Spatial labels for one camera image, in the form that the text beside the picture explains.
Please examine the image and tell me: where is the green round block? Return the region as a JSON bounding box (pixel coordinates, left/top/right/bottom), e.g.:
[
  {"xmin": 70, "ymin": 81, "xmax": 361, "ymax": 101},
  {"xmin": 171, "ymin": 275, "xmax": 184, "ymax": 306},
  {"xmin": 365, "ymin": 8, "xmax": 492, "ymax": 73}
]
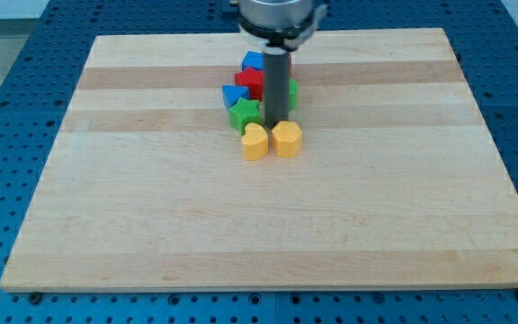
[{"xmin": 289, "ymin": 78, "xmax": 299, "ymax": 112}]

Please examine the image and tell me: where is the red star block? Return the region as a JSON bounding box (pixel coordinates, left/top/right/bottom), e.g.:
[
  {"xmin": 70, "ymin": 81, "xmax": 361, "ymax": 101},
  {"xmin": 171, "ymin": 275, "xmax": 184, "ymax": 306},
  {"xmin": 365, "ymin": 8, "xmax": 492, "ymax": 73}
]
[{"xmin": 234, "ymin": 67, "xmax": 263, "ymax": 101}]

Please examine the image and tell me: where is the wooden board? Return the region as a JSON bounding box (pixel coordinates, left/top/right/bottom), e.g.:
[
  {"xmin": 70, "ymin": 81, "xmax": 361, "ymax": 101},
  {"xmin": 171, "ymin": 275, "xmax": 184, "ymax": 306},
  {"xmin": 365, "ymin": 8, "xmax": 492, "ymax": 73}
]
[{"xmin": 0, "ymin": 28, "xmax": 518, "ymax": 293}]

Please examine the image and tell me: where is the yellow heart block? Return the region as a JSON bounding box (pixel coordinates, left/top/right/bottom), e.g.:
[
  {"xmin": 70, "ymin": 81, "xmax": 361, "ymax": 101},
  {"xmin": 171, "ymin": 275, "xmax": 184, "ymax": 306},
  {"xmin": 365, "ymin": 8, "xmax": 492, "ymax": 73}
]
[{"xmin": 241, "ymin": 122, "xmax": 269, "ymax": 161}]

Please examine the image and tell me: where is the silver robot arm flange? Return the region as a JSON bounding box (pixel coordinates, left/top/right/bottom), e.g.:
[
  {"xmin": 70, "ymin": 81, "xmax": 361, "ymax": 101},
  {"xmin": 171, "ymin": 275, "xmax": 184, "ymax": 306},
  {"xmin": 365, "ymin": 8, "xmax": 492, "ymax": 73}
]
[{"xmin": 237, "ymin": 0, "xmax": 328, "ymax": 55}]

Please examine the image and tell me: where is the blue triangle block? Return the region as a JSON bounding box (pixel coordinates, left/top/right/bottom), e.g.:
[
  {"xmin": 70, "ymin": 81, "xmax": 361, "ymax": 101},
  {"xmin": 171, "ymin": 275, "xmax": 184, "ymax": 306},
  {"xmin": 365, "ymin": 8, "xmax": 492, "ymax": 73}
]
[{"xmin": 221, "ymin": 85, "xmax": 249, "ymax": 110}]

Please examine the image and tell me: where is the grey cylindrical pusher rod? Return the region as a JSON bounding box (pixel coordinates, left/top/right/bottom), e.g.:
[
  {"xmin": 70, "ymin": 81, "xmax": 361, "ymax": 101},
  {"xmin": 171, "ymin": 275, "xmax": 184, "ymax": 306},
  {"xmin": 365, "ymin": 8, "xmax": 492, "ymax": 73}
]
[{"xmin": 263, "ymin": 52, "xmax": 290, "ymax": 129}]

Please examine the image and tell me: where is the green star block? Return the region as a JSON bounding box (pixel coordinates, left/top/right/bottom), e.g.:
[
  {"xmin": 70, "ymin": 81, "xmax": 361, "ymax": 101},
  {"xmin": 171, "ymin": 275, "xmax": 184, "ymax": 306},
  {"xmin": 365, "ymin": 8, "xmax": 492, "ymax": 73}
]
[{"xmin": 228, "ymin": 97, "xmax": 262, "ymax": 136}]

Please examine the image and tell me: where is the yellow hexagon block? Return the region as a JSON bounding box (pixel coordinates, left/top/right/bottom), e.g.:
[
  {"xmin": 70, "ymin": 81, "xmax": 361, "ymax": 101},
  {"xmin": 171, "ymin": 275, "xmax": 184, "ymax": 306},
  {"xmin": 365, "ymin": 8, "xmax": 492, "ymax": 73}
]
[{"xmin": 272, "ymin": 121, "xmax": 302, "ymax": 158}]

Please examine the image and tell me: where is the blue cube block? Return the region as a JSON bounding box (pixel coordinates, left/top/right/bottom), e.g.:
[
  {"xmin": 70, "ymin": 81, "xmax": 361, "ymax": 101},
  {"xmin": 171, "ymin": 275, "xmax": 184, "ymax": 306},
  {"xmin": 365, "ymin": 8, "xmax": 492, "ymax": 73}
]
[{"xmin": 241, "ymin": 51, "xmax": 263, "ymax": 70}]

